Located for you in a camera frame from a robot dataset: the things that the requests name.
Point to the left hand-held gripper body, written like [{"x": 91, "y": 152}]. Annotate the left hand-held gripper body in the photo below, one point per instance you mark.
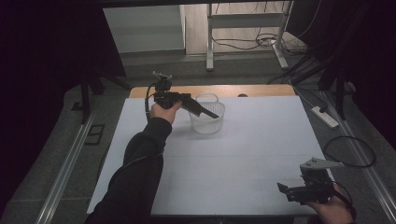
[{"x": 166, "y": 99}]

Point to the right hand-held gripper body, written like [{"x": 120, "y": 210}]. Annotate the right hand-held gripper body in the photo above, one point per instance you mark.
[{"x": 313, "y": 188}]

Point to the white plastic mesh basket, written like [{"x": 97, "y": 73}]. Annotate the white plastic mesh basket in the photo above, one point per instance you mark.
[{"x": 208, "y": 124}]

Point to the person's left hand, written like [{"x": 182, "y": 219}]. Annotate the person's left hand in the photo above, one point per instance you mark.
[{"x": 164, "y": 114}]

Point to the person's right hand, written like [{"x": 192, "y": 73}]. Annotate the person's right hand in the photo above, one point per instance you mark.
[{"x": 333, "y": 211}]

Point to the white table mat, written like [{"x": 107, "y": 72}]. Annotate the white table mat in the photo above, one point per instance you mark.
[{"x": 236, "y": 174}]

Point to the wooden table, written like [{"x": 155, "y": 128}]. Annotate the wooden table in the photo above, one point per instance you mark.
[{"x": 249, "y": 90}]

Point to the white power strip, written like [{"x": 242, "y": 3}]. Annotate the white power strip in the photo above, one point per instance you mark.
[{"x": 327, "y": 118}]

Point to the black stand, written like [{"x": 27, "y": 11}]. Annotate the black stand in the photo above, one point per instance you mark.
[
  {"x": 84, "y": 102},
  {"x": 341, "y": 96}
]

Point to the dark curtain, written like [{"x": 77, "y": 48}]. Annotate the dark curtain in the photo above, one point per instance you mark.
[
  {"x": 364, "y": 46},
  {"x": 46, "y": 62}
]

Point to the aluminium floor rail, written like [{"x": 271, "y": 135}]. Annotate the aluminium floor rail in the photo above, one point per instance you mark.
[
  {"x": 67, "y": 169},
  {"x": 358, "y": 149}
]

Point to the white metal stand frame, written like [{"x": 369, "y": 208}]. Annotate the white metal stand frame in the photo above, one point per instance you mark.
[{"x": 246, "y": 21}]

